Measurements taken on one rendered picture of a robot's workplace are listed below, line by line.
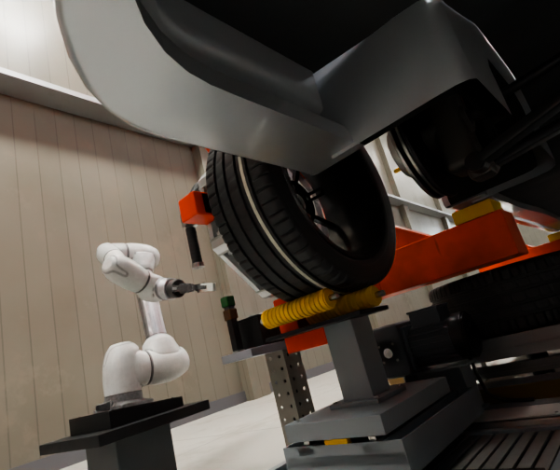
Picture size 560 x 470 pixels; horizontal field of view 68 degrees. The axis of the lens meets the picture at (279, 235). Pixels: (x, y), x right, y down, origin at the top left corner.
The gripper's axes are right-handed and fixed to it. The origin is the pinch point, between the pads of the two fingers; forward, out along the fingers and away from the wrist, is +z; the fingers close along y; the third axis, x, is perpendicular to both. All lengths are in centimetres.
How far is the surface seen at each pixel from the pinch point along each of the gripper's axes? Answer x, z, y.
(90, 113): -195, -309, 119
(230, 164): -32, 41, -30
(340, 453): 41, 63, -17
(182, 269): -22, -270, 211
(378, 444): 36, 73, -18
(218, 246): -11.5, 29.3, -23.0
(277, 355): 28.0, 12.0, 25.0
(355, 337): 15, 61, -3
